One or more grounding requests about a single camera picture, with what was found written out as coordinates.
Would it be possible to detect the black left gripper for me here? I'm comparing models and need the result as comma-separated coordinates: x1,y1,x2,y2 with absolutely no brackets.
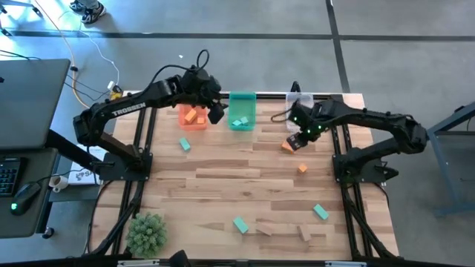
192,72,229,125

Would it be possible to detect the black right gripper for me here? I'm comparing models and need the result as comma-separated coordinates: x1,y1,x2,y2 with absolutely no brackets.
286,102,330,152

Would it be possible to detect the plain wood rectangular block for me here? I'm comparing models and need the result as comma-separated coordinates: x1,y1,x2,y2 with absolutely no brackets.
298,224,312,243
255,222,274,237

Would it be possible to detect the green translucent plastic bin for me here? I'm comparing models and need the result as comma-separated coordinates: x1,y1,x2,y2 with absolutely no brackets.
227,91,257,131

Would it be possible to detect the orange translucent plastic bin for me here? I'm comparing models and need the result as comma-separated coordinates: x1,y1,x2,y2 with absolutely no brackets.
178,96,209,132

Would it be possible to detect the clear plastic bin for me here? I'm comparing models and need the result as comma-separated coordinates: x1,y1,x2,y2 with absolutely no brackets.
284,92,315,134

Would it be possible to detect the green potted succulent plant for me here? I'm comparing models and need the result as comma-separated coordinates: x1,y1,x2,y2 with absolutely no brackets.
125,212,168,260

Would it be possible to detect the white printed paper sheet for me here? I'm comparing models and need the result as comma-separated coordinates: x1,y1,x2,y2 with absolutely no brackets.
68,144,108,185

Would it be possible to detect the blue-grey metal table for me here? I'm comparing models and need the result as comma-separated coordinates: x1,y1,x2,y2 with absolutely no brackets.
426,100,475,218

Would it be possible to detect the white mug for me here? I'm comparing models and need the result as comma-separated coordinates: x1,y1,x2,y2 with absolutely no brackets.
48,174,70,193

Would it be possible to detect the dark grey laptop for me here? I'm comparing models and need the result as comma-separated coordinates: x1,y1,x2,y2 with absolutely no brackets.
0,58,71,151

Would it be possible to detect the black computer mouse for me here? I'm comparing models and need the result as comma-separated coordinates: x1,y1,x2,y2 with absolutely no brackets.
10,181,42,216

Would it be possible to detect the backlit black keyboard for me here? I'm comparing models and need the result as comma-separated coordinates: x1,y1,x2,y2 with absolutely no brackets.
0,156,20,197

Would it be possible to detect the black desk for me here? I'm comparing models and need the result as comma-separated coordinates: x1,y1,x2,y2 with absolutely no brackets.
0,129,107,240

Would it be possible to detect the yellow extension cable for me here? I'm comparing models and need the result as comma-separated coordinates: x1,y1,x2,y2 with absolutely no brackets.
33,0,123,111

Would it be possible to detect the white charger cable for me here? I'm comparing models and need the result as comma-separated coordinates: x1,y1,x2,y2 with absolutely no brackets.
59,9,120,90

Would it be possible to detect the black floor cable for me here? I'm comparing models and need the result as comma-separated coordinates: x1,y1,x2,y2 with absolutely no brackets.
65,73,116,103

